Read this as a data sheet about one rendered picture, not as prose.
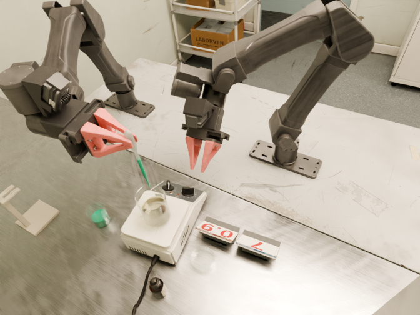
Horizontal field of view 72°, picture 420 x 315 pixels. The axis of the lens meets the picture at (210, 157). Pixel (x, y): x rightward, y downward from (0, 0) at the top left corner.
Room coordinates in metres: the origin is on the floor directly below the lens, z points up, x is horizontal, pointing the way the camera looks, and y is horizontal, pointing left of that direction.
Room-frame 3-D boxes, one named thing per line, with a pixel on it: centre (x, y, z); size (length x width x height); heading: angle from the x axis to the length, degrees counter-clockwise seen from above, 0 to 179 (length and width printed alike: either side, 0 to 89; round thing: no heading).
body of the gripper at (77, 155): (0.40, 0.23, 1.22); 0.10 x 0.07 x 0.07; 155
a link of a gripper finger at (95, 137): (0.38, 0.16, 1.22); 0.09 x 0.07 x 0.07; 65
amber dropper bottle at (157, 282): (0.22, 0.14, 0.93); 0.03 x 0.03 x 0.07
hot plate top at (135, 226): (0.35, 0.13, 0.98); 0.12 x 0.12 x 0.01; 65
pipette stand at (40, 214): (0.44, 0.47, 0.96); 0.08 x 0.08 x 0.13; 57
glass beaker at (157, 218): (0.35, 0.13, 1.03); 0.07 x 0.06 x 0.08; 24
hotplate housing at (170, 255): (0.38, 0.12, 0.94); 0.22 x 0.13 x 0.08; 155
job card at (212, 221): (0.34, 0.00, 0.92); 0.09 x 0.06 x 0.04; 62
